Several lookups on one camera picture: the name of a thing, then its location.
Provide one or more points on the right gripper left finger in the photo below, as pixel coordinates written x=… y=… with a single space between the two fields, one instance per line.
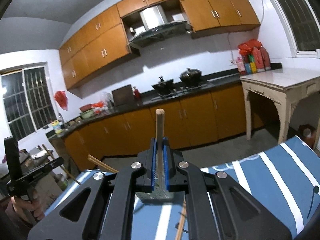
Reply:
x=102 y=207

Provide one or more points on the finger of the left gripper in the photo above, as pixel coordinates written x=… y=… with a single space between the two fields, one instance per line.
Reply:
x=39 y=172

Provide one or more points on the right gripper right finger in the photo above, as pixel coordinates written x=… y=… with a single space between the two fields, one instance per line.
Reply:
x=217 y=206

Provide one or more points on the orange lower kitchen cabinets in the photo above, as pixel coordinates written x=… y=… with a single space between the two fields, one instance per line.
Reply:
x=191 y=121

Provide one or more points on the person left hand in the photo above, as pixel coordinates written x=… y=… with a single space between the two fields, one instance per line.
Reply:
x=17 y=206

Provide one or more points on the yellow detergent bottle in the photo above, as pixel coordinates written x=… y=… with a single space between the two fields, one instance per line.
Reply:
x=56 y=126

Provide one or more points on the sink faucet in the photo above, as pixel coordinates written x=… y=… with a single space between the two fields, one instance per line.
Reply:
x=61 y=121

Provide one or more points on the green perforated utensil holder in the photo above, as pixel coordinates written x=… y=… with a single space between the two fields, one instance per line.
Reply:
x=158 y=196

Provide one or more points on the blue striped tablecloth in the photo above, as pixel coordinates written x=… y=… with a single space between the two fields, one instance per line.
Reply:
x=271 y=195

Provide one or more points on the left barred window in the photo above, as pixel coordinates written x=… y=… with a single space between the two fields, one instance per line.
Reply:
x=27 y=101

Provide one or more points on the barred window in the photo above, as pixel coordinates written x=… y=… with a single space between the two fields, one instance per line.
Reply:
x=303 y=24
x=27 y=101

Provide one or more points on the green enamel basin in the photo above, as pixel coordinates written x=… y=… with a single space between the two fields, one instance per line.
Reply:
x=87 y=114

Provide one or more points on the red basin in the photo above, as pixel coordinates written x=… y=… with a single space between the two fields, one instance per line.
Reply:
x=85 y=108

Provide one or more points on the red bag near basins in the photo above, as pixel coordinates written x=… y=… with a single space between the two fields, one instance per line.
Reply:
x=98 y=106

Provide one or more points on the clear plastic bag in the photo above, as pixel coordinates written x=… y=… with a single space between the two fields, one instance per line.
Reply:
x=107 y=99

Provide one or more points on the dark wooden cutting board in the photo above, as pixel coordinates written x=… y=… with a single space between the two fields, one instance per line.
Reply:
x=123 y=95

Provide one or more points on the red sauce bottle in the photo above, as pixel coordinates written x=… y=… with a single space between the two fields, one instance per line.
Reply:
x=136 y=93

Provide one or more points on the old cream side table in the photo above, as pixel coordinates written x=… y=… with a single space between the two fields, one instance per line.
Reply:
x=285 y=87

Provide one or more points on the black wok left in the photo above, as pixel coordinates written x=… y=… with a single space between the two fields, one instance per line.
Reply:
x=163 y=84

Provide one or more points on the black gas stove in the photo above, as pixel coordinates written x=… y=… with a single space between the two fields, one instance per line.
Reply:
x=179 y=90

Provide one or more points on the black lidded wok right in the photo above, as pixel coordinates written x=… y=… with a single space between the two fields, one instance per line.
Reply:
x=191 y=77

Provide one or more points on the pink bottle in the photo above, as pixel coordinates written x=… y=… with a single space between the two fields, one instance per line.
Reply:
x=240 y=65

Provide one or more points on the red oil bottles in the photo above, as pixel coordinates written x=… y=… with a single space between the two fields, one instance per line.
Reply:
x=261 y=59

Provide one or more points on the red bag on counter corner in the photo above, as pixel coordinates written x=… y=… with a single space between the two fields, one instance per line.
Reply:
x=246 y=48

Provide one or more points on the steel range hood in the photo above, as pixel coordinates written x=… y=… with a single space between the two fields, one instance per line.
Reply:
x=156 y=23

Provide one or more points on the right barred window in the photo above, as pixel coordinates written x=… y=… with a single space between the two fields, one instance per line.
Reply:
x=303 y=24

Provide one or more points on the red plastic bag on wall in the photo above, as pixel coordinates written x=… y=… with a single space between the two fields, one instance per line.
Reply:
x=62 y=100

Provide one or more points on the orange upper wall cabinets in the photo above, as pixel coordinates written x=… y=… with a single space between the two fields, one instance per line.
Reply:
x=117 y=33

